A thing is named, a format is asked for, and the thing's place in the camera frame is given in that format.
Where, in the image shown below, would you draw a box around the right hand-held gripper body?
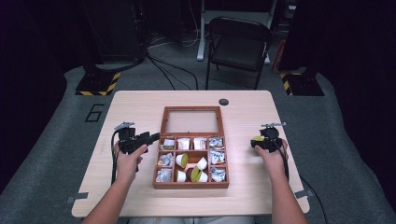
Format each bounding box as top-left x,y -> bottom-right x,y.
260,121 -> 288,154

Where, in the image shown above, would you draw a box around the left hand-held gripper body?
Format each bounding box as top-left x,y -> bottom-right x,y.
113,121 -> 145,155

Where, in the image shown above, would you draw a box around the wooden box with glass lid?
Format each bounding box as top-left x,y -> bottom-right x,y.
151,105 -> 231,190

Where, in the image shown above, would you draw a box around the person's right hand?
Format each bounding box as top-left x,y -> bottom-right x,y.
254,139 -> 290,182

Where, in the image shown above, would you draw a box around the person's left hand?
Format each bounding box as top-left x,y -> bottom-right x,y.
114,141 -> 149,185

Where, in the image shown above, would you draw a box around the silver foil packet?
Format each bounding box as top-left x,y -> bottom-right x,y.
155,168 -> 173,183
157,152 -> 175,167
161,138 -> 176,151

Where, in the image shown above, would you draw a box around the red and white packet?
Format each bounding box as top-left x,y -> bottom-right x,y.
192,137 -> 207,150
177,137 -> 191,151

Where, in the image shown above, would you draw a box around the silver packet with colourful print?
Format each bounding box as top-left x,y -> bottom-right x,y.
210,167 -> 227,183
210,151 -> 226,165
208,137 -> 225,151

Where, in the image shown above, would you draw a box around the grey tape strip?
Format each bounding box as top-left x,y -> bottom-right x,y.
292,189 -> 314,200
65,191 -> 90,204

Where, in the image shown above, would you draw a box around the black stand base hazard stripes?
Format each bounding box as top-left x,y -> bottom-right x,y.
75,71 -> 121,97
278,71 -> 325,97

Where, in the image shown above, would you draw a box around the black folding chair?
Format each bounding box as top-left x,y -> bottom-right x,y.
205,16 -> 273,91

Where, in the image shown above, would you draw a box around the dark equipment cabinet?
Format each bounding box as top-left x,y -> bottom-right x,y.
81,0 -> 148,65

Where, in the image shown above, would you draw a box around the left hand-held gripper black cable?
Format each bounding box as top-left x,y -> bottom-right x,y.
109,130 -> 121,187

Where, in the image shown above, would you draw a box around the black floor cables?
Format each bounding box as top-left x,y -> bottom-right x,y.
145,50 -> 200,91

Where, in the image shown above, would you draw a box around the white floor cables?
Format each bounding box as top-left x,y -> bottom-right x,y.
148,0 -> 202,49

